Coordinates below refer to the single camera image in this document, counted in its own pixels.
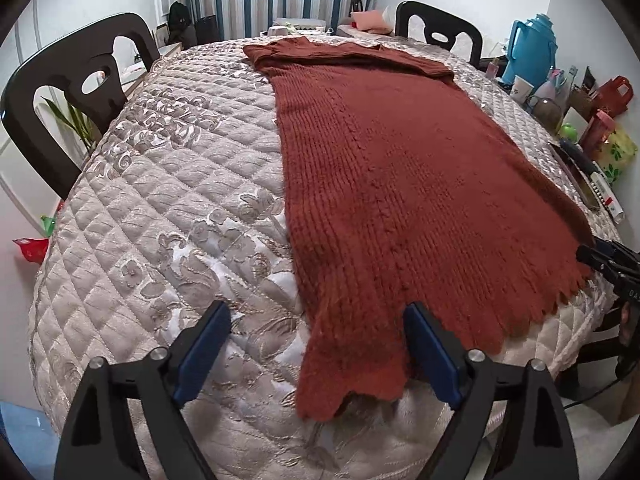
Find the black floor heater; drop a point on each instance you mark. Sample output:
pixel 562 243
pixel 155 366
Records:
pixel 207 30

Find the light blue object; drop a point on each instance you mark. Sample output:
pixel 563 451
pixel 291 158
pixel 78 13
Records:
pixel 25 440

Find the pink pillow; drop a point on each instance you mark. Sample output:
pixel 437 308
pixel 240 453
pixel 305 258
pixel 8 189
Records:
pixel 372 21

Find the green potted plant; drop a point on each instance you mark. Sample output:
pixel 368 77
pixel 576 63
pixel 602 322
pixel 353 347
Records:
pixel 75 120

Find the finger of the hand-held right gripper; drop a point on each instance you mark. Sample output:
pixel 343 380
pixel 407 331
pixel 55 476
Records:
pixel 620 254
pixel 600 262

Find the black backpack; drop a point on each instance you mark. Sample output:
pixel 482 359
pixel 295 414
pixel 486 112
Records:
pixel 180 22

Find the blue thermos jug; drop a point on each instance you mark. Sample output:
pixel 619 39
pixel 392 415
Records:
pixel 532 55

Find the wooden side desk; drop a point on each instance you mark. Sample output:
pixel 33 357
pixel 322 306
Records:
pixel 150 67

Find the red plastic bag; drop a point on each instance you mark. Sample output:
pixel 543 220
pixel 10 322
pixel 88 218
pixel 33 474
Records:
pixel 32 249

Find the rust red knitted sweater dress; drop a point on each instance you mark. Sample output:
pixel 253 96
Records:
pixel 410 200

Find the white patterned cup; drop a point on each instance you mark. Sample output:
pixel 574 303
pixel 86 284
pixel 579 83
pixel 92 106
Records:
pixel 521 87

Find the red tumbler bottle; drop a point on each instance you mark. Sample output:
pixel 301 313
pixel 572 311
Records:
pixel 595 135

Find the red gift bag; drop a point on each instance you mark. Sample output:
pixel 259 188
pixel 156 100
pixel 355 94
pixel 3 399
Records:
pixel 607 100

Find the dark blue folded umbrella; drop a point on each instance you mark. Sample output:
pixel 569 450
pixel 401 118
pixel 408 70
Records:
pixel 577 155

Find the green plastic bottle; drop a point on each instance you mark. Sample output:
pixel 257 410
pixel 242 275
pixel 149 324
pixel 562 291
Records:
pixel 47 225

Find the green apple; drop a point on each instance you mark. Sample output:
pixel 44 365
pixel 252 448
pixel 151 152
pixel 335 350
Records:
pixel 569 133

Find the smartphone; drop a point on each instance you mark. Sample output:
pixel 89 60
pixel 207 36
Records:
pixel 585 182

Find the glass jar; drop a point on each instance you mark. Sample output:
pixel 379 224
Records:
pixel 546 112

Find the yellow leaf-print bag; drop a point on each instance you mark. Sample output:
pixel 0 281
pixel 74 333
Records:
pixel 617 155

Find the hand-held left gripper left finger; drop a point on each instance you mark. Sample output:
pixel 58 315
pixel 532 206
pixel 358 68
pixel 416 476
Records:
pixel 202 355

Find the beige quilted table cover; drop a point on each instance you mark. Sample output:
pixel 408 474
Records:
pixel 175 185

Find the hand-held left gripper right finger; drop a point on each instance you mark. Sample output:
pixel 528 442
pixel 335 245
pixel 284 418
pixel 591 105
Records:
pixel 432 355

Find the white box with red label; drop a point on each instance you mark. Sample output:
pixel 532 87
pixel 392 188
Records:
pixel 607 197

